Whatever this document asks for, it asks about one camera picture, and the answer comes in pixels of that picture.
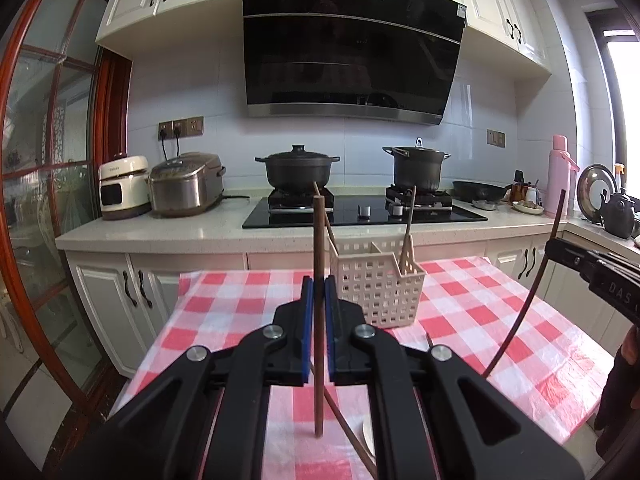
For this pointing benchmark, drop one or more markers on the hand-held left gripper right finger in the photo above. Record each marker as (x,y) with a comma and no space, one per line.
(330,330)

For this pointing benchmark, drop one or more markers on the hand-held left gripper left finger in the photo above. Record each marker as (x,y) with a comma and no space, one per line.
(306,330)

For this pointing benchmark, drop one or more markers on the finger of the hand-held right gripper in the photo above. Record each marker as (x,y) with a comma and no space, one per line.
(567,257)

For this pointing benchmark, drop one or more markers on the beige perforated plastic basket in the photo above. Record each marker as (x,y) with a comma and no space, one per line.
(370,290)

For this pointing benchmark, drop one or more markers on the person's right forearm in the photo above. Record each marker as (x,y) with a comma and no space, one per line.
(620,400)

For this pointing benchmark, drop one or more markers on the white lower cabinet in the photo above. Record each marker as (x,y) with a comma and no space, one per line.
(105,305)
(560,280)

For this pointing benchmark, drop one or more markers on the white cabinet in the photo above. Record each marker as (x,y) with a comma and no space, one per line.
(560,280)
(105,305)
(505,15)
(165,5)

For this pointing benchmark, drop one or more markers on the black teapot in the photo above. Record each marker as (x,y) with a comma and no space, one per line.
(619,215)

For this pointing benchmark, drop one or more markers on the pink thermos bottle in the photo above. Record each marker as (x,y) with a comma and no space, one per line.
(557,185)

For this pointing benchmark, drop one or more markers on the condiment bottles on tray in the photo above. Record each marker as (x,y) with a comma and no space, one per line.
(525,195)

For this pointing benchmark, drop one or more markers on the glass pot lid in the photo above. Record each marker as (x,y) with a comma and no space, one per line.
(592,185)

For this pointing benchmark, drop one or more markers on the red white checkered tablecloth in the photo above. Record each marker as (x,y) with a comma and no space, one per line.
(225,310)

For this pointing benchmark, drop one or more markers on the small grey dish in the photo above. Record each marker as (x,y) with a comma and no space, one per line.
(484,204)

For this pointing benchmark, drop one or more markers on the black frying pan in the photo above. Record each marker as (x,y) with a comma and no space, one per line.
(477,191)

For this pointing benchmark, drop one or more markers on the black glass gas cooktop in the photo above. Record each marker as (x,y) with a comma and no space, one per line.
(300,215)

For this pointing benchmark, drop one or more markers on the dark framed window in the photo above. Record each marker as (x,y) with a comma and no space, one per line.
(622,110)

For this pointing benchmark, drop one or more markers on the black casserole pot with lid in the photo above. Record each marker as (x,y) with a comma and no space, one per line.
(297,172)

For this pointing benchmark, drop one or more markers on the dark steel stock pot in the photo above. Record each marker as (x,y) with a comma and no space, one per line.
(417,172)

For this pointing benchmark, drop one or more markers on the silver rice cooker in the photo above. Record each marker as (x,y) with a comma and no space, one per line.
(185,187)

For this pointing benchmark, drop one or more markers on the white small cooker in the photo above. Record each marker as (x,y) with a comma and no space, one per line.
(122,185)

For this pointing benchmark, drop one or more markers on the white upper cabinet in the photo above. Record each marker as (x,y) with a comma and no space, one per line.
(165,5)
(505,15)

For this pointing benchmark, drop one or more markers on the black range hood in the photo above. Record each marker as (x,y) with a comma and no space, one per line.
(350,45)

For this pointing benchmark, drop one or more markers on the red framed glass door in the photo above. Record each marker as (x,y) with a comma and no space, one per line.
(50,110)

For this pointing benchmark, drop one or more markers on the brass wall switch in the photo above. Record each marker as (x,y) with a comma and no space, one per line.
(496,138)

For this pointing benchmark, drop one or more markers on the brass wall outlet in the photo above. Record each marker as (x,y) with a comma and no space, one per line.
(165,130)
(195,126)
(179,128)

